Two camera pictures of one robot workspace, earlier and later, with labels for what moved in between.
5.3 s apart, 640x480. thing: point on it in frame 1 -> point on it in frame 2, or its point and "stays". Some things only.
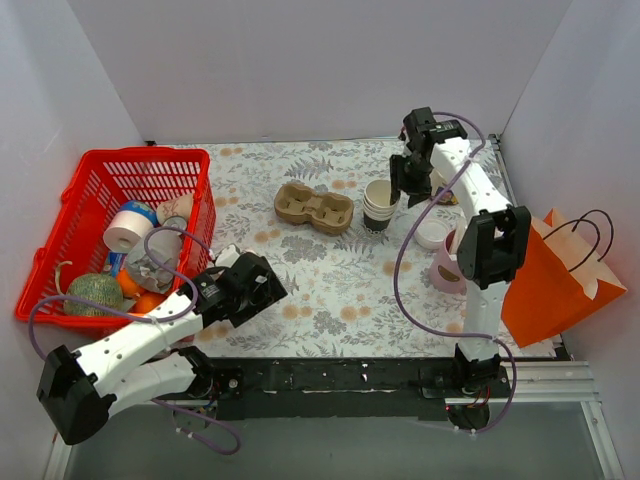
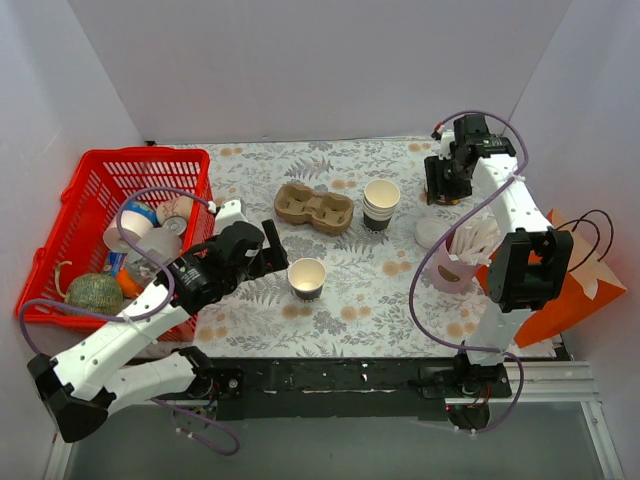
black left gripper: x=270 y=288 -> x=261 y=250
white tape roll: x=125 y=230 stays
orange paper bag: x=560 y=281 stays
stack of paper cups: x=377 y=208 stays
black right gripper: x=406 y=176 -> x=442 y=178
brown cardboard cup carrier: x=329 y=213 stays
